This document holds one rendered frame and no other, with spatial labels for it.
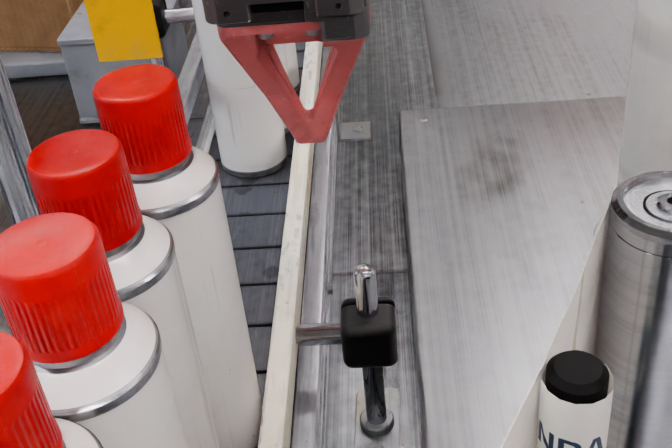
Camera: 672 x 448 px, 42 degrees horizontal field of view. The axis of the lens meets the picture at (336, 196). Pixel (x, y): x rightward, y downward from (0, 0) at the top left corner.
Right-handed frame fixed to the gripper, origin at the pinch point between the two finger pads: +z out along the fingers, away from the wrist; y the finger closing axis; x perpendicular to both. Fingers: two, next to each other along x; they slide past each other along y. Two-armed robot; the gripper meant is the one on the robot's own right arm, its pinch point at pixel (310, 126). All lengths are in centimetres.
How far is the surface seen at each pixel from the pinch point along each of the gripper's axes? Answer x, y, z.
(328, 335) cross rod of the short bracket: 0.0, -3.4, 10.9
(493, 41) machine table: -15, 49, 19
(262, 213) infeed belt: 5.4, 12.4, 13.8
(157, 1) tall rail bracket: 14.7, 31.2, 4.8
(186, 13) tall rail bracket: 12.4, 30.9, 5.9
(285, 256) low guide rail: 2.7, 2.8, 10.3
